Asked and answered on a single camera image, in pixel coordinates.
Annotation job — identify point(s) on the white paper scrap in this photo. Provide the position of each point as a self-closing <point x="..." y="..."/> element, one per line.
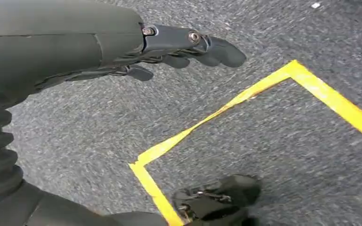
<point x="315" y="5"/>

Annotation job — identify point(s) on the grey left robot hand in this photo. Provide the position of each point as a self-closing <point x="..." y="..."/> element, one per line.
<point x="50" y="40"/>

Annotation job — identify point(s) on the yellow floor tape marking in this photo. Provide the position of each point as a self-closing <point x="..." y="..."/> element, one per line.
<point x="324" y="93"/>

